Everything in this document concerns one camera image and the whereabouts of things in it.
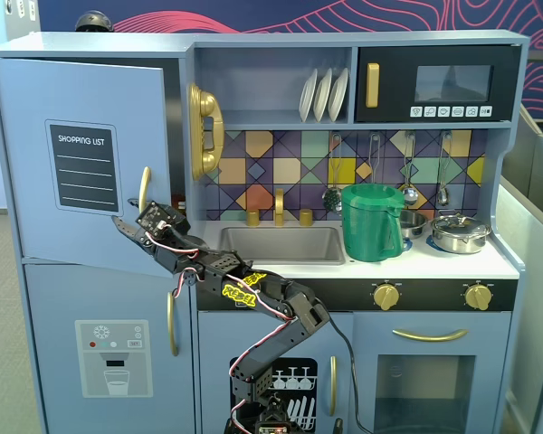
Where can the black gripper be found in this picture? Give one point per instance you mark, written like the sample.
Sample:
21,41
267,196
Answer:
138,233

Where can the blue door with shopping list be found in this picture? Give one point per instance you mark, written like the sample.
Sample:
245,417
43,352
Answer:
27,135

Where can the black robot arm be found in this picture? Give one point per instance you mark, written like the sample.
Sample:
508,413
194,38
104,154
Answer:
298,307

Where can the blue door with dispenser print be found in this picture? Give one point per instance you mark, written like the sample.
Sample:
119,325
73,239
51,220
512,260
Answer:
50,361

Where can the blue door with dishwasher print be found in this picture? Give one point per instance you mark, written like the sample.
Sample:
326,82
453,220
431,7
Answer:
208,384

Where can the blue oven door with window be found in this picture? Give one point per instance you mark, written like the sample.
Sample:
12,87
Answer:
366,343

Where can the small open steel pot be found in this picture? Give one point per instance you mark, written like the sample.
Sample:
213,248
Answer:
414,223

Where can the black toy microwave door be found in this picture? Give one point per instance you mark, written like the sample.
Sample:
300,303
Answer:
434,59

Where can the gold toy telephone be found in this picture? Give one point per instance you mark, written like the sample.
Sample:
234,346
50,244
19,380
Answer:
206,135

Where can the gold faucet tap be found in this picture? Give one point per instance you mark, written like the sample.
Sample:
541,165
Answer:
306,218
252,218

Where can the gold toy faucet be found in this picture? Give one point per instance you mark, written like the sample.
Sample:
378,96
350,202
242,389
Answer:
279,208

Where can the grey toy sink basin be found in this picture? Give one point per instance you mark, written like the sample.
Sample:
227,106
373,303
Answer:
280,244

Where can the black helmet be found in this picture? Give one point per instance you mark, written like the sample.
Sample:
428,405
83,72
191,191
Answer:
92,20

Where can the steel slotted spoon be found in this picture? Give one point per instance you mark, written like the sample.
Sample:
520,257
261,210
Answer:
332,200

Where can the white toy plate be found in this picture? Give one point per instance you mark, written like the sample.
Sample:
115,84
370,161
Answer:
307,97
339,95
322,97

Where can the blue wooden toy kitchen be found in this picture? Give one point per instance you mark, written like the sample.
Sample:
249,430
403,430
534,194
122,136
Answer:
271,38

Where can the green plastic pitcher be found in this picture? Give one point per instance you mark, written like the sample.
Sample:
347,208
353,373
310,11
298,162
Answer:
366,226

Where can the steel hanging utensil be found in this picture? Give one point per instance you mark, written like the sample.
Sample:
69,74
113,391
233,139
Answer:
375,158

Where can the gold stove knob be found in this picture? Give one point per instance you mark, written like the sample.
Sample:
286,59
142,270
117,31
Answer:
386,297
478,297

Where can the steel ladle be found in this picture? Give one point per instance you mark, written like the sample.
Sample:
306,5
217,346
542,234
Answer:
409,194

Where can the steel pot with lid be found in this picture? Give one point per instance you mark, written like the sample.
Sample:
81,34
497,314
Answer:
457,235

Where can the dark grey divider panel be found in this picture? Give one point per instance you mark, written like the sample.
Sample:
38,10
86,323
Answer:
540,153

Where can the light blue desk divider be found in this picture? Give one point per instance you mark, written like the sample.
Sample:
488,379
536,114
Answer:
538,316

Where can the small wrist camera board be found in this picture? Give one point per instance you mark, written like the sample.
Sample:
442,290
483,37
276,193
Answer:
151,214

